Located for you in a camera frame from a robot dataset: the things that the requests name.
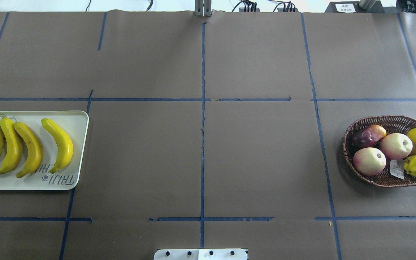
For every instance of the brown wicker basket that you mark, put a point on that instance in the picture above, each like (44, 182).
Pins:
(392, 124)

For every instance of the white bear tray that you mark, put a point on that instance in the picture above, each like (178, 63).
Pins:
(75, 124)

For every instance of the dark red apple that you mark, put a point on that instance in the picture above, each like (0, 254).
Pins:
(368, 136)

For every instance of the pink green apple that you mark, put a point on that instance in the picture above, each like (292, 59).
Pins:
(396, 146)
(369, 161)

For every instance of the aluminium frame post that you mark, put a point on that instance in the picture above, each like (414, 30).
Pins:
(203, 8)

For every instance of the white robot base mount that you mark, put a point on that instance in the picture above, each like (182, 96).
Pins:
(202, 254)

